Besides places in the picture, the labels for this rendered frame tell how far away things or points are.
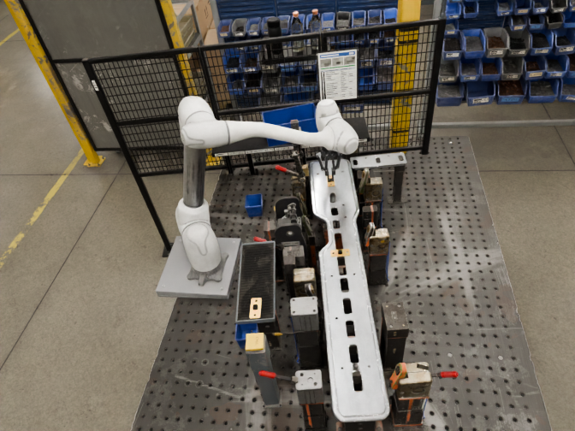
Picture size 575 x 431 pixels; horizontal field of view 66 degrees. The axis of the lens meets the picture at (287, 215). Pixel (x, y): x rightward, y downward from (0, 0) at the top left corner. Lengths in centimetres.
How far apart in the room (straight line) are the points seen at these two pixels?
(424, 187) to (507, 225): 105
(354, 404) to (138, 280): 223
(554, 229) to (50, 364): 354
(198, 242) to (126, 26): 215
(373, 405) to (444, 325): 67
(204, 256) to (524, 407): 148
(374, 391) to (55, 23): 350
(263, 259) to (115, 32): 258
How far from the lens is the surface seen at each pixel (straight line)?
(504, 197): 385
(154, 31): 377
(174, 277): 237
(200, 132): 183
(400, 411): 181
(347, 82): 261
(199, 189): 219
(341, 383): 165
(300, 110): 264
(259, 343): 156
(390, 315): 175
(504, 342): 217
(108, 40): 397
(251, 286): 170
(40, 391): 330
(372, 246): 201
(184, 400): 206
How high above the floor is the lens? 250
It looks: 44 degrees down
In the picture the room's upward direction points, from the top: 9 degrees counter-clockwise
